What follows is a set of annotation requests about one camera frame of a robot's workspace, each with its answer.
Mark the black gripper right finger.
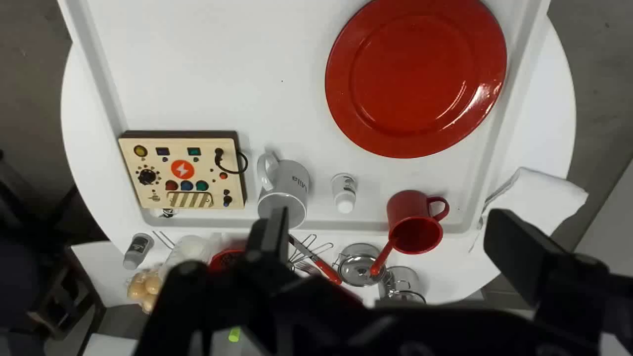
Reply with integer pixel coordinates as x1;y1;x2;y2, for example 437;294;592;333
483;209;612;325

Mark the small white bottle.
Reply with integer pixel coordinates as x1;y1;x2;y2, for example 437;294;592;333
331;173;362;217

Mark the small metal cup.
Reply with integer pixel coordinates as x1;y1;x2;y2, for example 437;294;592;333
335;242;388;288

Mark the red round plate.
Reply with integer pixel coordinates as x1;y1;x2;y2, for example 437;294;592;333
323;0;511;161

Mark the cluster of beige eggs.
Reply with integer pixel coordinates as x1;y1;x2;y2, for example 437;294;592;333
127;264;166;315

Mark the shiny steel pot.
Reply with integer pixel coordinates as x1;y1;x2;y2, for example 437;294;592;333
378;266;428;306

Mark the small grey shaker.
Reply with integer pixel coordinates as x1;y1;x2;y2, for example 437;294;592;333
121;234;157;272

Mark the red bowl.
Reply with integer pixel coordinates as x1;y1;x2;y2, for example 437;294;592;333
208;244;250;276

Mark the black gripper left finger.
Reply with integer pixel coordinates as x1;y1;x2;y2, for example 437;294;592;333
244;207;293;270

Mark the wooden button switch board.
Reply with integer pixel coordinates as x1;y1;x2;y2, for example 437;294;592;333
117;129;252;215

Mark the red mug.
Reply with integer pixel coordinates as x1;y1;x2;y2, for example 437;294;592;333
384;189;451;258

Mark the red-handled metal utensil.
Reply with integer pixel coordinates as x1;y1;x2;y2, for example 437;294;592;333
287;236;344;288

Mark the white mug with logo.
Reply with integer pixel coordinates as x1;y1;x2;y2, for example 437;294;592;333
255;149;315;230

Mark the white folded cloth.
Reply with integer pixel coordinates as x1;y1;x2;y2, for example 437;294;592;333
471;167;590;256

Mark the large white plastic tray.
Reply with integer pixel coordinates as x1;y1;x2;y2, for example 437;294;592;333
58;0;552;234

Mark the metal wire whisk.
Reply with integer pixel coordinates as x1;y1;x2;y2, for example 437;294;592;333
289;230;337;266

